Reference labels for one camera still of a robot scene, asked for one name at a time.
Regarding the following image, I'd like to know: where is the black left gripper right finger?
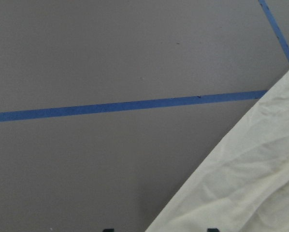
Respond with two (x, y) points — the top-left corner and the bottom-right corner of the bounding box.
(207, 228), (219, 232)

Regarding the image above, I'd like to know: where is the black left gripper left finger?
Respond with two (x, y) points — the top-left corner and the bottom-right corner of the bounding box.
(103, 228), (115, 232)

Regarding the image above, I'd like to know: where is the cream long-sleeve printed shirt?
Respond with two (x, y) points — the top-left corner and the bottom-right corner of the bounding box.
(148, 71), (289, 232)

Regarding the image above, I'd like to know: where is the brown table cover mat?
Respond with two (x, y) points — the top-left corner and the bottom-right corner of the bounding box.
(0, 0), (289, 232)

